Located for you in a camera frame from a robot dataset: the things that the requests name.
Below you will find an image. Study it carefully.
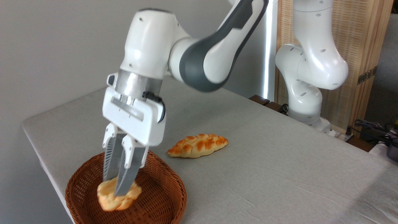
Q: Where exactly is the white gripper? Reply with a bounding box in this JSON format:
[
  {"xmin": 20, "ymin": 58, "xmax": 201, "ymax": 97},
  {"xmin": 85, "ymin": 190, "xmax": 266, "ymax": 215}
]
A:
[{"xmin": 102, "ymin": 73, "xmax": 166, "ymax": 197}]

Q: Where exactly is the round pale bread bun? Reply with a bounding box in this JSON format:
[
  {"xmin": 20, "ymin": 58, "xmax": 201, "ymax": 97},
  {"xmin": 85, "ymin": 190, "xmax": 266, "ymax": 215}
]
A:
[{"xmin": 97, "ymin": 177, "xmax": 142, "ymax": 212}]

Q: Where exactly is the braided golden bread loaf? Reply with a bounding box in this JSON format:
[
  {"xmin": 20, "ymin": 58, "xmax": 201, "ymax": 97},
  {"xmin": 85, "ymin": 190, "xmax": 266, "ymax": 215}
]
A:
[{"xmin": 167, "ymin": 133, "xmax": 229, "ymax": 158}]

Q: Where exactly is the brown wicker basket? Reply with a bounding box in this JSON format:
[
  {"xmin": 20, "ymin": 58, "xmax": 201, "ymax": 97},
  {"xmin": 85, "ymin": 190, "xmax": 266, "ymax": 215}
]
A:
[{"xmin": 65, "ymin": 151, "xmax": 187, "ymax": 224}]

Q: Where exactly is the dark brown wooden furniture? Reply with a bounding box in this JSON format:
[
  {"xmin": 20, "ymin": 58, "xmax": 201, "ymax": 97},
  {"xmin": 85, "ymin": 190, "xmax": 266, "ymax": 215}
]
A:
[{"xmin": 249, "ymin": 95, "xmax": 289, "ymax": 116}]

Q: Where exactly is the grey tablecloth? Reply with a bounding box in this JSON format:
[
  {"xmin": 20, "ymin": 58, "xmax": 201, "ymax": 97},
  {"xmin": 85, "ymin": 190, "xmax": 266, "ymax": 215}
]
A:
[{"xmin": 21, "ymin": 76, "xmax": 398, "ymax": 224}]

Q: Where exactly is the metal screen hinge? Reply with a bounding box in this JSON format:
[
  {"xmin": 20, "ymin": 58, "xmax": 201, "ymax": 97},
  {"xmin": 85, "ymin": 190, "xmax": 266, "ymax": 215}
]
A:
[{"xmin": 357, "ymin": 66, "xmax": 378, "ymax": 85}]

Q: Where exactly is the wooden folding screen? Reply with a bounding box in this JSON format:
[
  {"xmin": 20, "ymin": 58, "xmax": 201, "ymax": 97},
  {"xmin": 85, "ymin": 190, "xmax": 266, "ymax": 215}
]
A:
[{"xmin": 275, "ymin": 0, "xmax": 394, "ymax": 137}]

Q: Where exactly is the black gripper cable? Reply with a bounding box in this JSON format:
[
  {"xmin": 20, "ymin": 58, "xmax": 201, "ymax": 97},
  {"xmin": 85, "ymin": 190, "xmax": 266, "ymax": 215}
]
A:
[{"xmin": 142, "ymin": 91, "xmax": 166, "ymax": 124}]

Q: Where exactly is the black cable bundle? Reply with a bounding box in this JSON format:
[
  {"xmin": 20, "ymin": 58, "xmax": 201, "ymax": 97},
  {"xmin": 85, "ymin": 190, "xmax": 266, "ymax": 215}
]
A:
[{"xmin": 347, "ymin": 119, "xmax": 398, "ymax": 147}]

